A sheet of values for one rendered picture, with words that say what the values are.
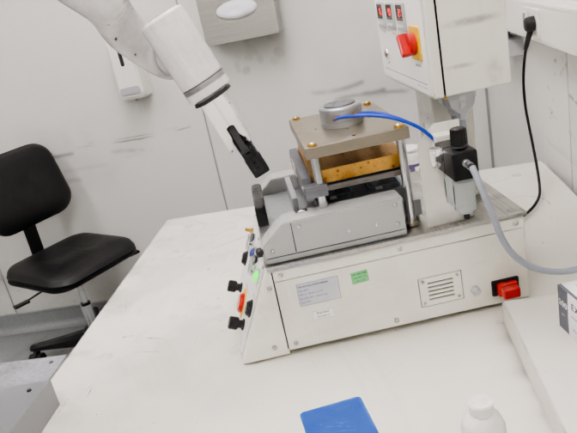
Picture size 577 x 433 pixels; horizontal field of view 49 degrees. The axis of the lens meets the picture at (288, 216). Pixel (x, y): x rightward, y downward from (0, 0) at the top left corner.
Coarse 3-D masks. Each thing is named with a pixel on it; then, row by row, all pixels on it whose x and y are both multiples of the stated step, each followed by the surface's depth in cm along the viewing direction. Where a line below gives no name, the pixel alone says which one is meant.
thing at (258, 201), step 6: (252, 186) 127; (258, 186) 126; (252, 192) 124; (258, 192) 123; (258, 198) 119; (258, 204) 116; (264, 204) 118; (258, 210) 115; (264, 210) 115; (258, 216) 116; (264, 216) 116; (258, 222) 116; (264, 222) 116
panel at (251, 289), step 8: (256, 224) 134; (256, 232) 131; (256, 240) 129; (256, 248) 125; (248, 256) 136; (264, 264) 112; (240, 280) 141; (248, 280) 128; (248, 288) 126; (256, 288) 115; (248, 296) 123; (256, 296) 113; (248, 320) 116; (240, 328) 125; (248, 328) 114; (240, 336) 123; (240, 344) 121
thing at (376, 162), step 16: (384, 144) 119; (304, 160) 120; (320, 160) 117; (336, 160) 115; (352, 160) 113; (368, 160) 111; (384, 160) 112; (336, 176) 112; (352, 176) 112; (368, 176) 112; (384, 176) 112
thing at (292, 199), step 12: (288, 180) 126; (288, 192) 123; (300, 192) 131; (276, 204) 126; (288, 204) 125; (300, 204) 124; (312, 204) 122; (420, 204) 114; (276, 216) 120; (264, 228) 115
